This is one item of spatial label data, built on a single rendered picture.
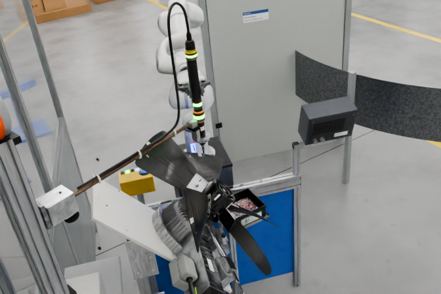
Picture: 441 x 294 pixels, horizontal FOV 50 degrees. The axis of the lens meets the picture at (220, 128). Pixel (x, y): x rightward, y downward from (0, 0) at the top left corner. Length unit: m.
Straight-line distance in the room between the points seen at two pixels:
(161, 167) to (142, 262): 0.38
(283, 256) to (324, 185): 1.11
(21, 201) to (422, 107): 2.66
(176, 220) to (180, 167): 0.21
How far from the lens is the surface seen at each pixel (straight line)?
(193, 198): 1.62
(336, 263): 3.28
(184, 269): 1.68
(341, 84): 3.54
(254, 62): 3.77
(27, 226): 1.44
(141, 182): 2.29
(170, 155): 1.86
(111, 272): 2.17
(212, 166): 2.09
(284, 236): 2.81
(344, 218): 3.60
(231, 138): 4.03
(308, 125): 2.34
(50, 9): 9.21
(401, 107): 3.42
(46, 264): 1.54
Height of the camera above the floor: 2.39
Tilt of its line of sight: 31 degrees down
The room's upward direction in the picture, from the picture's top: 6 degrees counter-clockwise
